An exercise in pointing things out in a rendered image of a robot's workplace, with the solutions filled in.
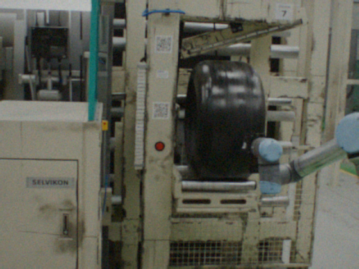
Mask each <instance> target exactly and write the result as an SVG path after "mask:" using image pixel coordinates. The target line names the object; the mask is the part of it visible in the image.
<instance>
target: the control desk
mask: <svg viewBox="0 0 359 269"><path fill-rule="evenodd" d="M102 112H103V103H101V102H98V103H97V107H96V114H95V118H94V120H88V103H87V102H55V101H35V102H33V101H1V102H0V269H101V249H102V239H103V238H102V237H101V226H102V209H101V194H100V191H101V144H102Z"/></svg>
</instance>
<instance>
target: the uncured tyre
mask: <svg viewBox="0 0 359 269"><path fill-rule="evenodd" d="M265 124H266V109H265V94H264V90H263V84H262V80H261V78H260V75H259V74H258V73H257V71H255V69H254V68H253V67H252V66H251V65H250V64H248V63H246V62H243V61H224V60H205V61H201V62H200V63H198V64H197V65H196V66H195V67H194V68H193V69H192V70H191V72H190V75H189V79H188V85H187V93H186V98H185V114H184V141H185V154H186V160H187V167H188V170H189V172H190V173H191V174H192V175H193V176H194V177H195V178H196V179H198V180H246V179H247V178H248V177H250V176H251V175H252V174H250V173H249V169H248V168H249V159H250V154H244V152H240V149H241V148H242V147H243V144H244V133H265Z"/></svg>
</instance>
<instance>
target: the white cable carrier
mask: <svg viewBox="0 0 359 269"><path fill-rule="evenodd" d="M137 64H138V65H146V63H145V62H138V63H137ZM145 69H146V68H138V69H137V72H138V73H137V79H138V80H137V105H136V124H135V125H136V127H135V129H136V130H135V132H136V133H135V136H136V137H135V164H144V163H143V160H142V159H143V156H142V155H143V137H144V135H143V134H144V132H143V130H144V128H143V126H144V118H145V117H146V114H144V101H145V100H144V98H145V96H144V95H145V92H144V91H145V88H144V87H145V81H144V80H145V79H146V78H145V77H144V76H146V75H145V74H144V73H145V72H146V70H145ZM135 169H142V167H135Z"/></svg>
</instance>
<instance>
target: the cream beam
mask: <svg viewBox="0 0 359 269"><path fill-rule="evenodd" d="M276 3H285V4H294V7H293V16H292V20H283V19H275V16H276ZM179 8H180V10H182V11H184V12H186V14H182V13H179V19H188V21H196V22H221V23H230V22H243V23H244V24H268V25H270V26H291V25H296V16H297V0H180V3H179Z"/></svg>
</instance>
